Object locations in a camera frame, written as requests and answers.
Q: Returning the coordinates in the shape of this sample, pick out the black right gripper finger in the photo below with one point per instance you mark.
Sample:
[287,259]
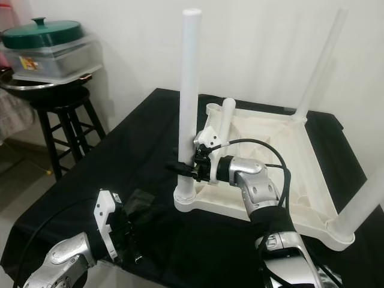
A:
[183,171]

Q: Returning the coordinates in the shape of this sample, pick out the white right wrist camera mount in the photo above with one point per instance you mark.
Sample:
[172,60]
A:
[210,137]

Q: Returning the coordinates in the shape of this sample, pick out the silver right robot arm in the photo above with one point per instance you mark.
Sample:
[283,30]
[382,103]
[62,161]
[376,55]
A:
[261,186]

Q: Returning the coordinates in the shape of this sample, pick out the dark green lid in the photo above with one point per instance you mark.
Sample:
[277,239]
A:
[42,35]

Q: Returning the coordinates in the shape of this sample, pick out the black wok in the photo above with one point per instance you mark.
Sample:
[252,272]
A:
[42,89]

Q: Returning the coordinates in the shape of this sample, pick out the small yellow floor object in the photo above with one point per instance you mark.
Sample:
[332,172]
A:
[49,172]

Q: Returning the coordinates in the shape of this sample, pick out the pink plastic container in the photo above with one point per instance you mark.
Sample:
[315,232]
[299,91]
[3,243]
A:
[6,18]

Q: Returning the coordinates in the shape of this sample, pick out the black stool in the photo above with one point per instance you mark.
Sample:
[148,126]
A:
[66,114]

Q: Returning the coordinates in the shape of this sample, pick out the clear plastic bag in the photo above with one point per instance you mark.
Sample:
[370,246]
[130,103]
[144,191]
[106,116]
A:
[147,195]

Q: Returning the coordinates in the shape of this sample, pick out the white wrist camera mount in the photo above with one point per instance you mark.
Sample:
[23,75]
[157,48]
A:
[210,137]
[105,213]

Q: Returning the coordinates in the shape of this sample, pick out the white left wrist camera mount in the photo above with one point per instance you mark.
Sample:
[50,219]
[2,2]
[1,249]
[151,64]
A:
[105,213]

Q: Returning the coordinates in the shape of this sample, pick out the clear plastic food container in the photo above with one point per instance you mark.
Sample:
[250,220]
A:
[54,65]

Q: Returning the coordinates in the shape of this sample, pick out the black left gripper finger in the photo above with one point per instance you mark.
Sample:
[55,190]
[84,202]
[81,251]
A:
[128,210]
[133,216]

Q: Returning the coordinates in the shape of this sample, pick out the beige cloth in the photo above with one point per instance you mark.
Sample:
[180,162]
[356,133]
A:
[13,117]

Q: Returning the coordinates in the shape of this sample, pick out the white plastic table top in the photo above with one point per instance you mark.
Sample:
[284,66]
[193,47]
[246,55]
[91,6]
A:
[306,174]

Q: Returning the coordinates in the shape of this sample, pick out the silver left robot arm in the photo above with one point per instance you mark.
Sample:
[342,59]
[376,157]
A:
[63,258]

